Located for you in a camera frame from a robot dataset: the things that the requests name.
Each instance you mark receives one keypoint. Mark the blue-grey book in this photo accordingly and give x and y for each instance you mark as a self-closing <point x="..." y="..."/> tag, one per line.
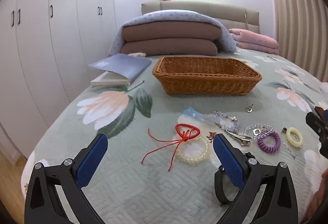
<point x="123" y="65"/>

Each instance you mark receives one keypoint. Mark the small white plush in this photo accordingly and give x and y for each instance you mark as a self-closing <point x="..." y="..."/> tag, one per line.
<point x="137" y="54"/>

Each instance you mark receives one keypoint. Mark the brown wicker basket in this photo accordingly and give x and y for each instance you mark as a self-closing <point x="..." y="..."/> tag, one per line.
<point x="205" y="83"/>

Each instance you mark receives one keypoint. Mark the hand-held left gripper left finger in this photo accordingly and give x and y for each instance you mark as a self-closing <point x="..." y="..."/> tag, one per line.
<point x="94" y="160"/>

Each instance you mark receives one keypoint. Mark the pale blue floral blanket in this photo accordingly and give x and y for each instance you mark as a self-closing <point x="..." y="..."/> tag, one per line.
<point x="174" y="15"/>

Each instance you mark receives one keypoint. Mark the white open book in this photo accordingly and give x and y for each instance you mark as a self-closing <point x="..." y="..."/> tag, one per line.
<point x="107" y="80"/>

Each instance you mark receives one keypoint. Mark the light blue hair clip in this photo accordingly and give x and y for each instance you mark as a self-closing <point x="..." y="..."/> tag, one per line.
<point x="192" y="112"/>

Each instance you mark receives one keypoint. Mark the folded brown quilt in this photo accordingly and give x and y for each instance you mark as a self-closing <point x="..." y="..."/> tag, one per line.
<point x="169" y="34"/>

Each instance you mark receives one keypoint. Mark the silver alligator hair clip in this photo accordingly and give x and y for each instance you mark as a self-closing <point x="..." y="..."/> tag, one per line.
<point x="238" y="135"/>

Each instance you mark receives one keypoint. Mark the thin silver pin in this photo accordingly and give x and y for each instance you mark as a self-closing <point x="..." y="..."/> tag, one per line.
<point x="288" y="146"/>

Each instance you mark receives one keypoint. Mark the small silver charm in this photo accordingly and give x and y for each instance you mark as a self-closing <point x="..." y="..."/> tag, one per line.
<point x="249" y="108"/>

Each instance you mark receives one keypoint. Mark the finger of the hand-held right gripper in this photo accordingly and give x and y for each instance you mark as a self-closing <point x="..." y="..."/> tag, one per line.
<point x="315" y="123"/>
<point x="322" y="111"/>

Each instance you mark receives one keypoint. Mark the folded pink blanket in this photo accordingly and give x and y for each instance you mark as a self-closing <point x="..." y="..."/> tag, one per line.
<point x="256" y="41"/>

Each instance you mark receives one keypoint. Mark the green floral bedspread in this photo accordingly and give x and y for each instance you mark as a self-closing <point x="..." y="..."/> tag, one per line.
<point x="153" y="188"/>

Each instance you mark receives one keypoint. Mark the small brown claw clip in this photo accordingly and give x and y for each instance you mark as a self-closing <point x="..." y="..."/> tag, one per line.
<point x="211" y="136"/>

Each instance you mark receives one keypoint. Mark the beige padded headboard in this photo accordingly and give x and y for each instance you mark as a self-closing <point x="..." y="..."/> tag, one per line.
<point x="230" y="12"/>

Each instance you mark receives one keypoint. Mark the white wardrobe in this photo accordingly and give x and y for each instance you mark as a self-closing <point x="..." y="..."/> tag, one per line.
<point x="64" y="34"/>

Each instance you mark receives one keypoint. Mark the beige curtain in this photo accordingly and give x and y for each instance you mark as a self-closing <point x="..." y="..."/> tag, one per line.
<point x="302" y="21"/>

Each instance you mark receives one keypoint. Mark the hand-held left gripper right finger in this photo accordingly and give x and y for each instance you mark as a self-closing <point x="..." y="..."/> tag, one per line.
<point x="228" y="160"/>

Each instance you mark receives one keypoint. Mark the person's right forearm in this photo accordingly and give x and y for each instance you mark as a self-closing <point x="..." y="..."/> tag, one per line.
<point x="319" y="198"/>

